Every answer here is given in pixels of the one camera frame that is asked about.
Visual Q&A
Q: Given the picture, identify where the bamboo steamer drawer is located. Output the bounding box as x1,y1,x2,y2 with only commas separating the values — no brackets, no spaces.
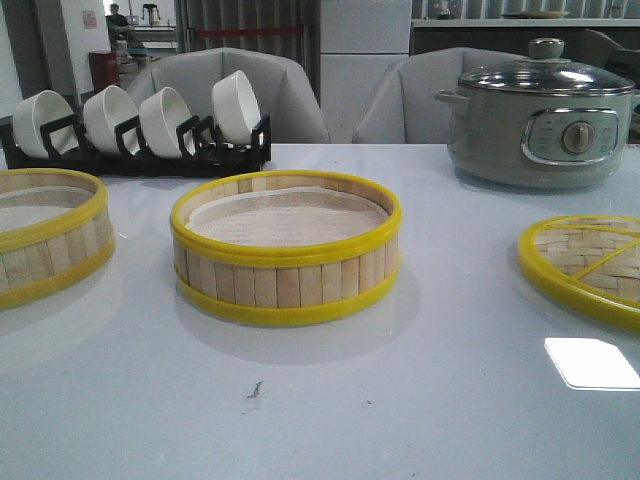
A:
1,168,115,309
170,170,402,326

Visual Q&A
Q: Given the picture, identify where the woven bamboo steamer lid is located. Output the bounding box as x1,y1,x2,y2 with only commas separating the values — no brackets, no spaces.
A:
518,214,639,332

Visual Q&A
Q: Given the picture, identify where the white steamer liner cloth centre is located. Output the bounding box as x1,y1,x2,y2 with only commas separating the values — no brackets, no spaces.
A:
186,186,389,247

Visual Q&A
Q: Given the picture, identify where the white steamer liner cloth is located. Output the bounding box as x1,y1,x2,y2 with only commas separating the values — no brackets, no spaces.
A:
186,186,389,247
0,185,93,232

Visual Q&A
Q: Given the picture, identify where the black dish rack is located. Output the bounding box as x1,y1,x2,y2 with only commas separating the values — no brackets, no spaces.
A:
1,114,271,179

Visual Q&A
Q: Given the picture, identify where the grey armchair right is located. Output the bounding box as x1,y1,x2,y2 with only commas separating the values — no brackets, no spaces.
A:
352,47,519,144

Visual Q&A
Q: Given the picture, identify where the grey armchair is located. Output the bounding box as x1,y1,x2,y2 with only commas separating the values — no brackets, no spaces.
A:
127,47,331,144
352,47,519,144

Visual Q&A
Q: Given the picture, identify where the white bowl right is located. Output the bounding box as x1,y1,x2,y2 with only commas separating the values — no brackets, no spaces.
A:
211,70,261,145

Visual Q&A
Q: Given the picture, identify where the white bowl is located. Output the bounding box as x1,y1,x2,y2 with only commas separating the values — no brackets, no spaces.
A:
83,85,139,155
12,90,73,159
139,87,193,159
211,70,261,145

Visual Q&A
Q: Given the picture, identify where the grey armchair left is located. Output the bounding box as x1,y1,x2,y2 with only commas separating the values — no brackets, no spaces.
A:
127,47,331,144

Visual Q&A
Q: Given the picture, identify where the white cabinet background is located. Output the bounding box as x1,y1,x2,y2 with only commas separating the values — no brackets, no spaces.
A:
320,1,412,143

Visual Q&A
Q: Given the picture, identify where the grey-green electric cooking pot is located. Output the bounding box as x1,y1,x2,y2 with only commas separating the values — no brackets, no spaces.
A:
435,86,639,189

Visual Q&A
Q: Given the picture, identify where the red cylinder bin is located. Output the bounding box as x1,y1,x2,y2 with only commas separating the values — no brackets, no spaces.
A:
88,50,120,93

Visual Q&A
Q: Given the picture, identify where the glass pot lid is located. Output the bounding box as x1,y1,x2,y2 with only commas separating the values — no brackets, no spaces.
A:
458,38,635,96

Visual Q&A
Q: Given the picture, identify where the person in background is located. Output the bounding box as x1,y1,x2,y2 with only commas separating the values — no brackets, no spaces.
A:
105,3,130,49

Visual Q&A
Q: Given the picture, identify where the white steamer liner cloth left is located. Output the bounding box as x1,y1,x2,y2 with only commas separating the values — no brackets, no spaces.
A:
0,185,93,232

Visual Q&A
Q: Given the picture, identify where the white bowl far left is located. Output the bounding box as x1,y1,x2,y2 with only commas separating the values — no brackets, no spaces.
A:
12,90,73,159

